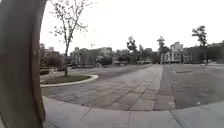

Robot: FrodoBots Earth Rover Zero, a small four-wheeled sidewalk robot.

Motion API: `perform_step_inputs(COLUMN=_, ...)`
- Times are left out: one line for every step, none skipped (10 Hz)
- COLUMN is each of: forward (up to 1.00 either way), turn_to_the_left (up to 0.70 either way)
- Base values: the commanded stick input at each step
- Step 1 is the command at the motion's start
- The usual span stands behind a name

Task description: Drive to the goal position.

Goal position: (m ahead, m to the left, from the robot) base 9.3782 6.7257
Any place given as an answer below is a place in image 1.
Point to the dark paved ground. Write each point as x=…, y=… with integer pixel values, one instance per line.
x=196, y=83
x=113, y=70

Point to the pale curved kerb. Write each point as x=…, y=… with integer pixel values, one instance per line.
x=93, y=78

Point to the leafy tree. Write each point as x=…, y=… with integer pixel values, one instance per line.
x=162, y=46
x=202, y=38
x=132, y=46

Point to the grey stone paved ground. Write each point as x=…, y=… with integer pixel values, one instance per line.
x=133, y=90

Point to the planting bed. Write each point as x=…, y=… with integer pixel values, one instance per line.
x=65, y=79

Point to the bare tree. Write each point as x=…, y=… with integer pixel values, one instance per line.
x=67, y=43

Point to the dark hedge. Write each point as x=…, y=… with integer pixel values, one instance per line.
x=44, y=71

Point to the ribbed arched canopy structure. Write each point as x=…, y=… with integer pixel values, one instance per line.
x=20, y=66

